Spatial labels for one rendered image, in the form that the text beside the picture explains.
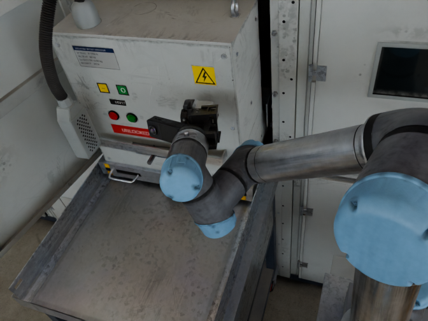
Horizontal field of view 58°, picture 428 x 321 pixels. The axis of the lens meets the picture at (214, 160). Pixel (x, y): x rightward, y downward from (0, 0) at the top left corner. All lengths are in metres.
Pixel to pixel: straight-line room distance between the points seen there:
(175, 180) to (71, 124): 0.50
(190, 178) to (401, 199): 0.36
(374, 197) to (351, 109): 0.73
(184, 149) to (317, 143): 0.23
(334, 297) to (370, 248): 0.73
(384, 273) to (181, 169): 0.35
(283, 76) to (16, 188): 0.88
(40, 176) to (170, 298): 0.60
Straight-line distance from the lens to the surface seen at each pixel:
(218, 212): 0.74
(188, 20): 0.99
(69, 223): 1.32
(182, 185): 0.67
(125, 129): 1.19
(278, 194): 1.50
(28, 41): 1.27
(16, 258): 2.54
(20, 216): 1.41
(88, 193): 1.37
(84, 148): 1.16
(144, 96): 1.06
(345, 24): 1.01
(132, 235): 1.23
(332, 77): 1.09
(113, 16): 1.10
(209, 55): 0.90
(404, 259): 0.46
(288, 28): 1.06
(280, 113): 1.22
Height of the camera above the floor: 1.82
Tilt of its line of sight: 46 degrees down
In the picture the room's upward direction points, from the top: 10 degrees counter-clockwise
